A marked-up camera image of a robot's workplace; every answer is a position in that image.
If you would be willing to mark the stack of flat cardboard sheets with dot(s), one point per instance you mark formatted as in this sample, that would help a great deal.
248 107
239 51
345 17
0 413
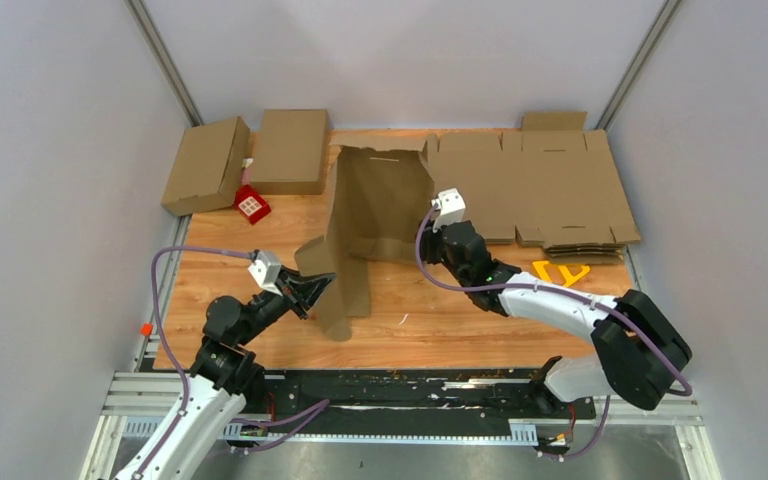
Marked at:
552 184

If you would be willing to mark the folded cardboard box upright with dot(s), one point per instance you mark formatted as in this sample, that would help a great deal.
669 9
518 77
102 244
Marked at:
290 152

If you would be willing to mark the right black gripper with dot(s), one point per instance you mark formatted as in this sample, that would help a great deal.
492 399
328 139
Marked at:
428 238

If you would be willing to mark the yellow plastic wedge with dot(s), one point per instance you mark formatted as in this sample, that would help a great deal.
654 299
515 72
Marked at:
564 275

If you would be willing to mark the red plastic block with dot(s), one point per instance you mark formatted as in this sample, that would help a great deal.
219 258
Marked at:
250 204

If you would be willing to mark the pink white small item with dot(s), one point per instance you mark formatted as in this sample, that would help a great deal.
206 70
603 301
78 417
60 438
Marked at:
245 172

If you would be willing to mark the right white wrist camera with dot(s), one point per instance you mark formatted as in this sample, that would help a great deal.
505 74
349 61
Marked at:
450 208

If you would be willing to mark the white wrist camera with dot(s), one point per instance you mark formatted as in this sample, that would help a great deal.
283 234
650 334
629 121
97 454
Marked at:
264 269
450 208

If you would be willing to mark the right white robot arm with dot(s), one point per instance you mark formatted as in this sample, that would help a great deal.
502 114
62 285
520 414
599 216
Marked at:
639 355

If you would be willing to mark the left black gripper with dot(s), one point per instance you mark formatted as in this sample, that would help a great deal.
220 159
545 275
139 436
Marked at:
302 290

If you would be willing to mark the cardboard box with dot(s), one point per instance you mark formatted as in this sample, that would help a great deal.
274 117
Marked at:
290 152
208 168
378 189

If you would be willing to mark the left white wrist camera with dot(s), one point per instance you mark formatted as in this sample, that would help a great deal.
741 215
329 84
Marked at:
264 269

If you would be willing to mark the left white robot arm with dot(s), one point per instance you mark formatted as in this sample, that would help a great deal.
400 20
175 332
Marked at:
224 376

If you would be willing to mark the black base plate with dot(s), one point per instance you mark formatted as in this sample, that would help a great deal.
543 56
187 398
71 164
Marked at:
409 402

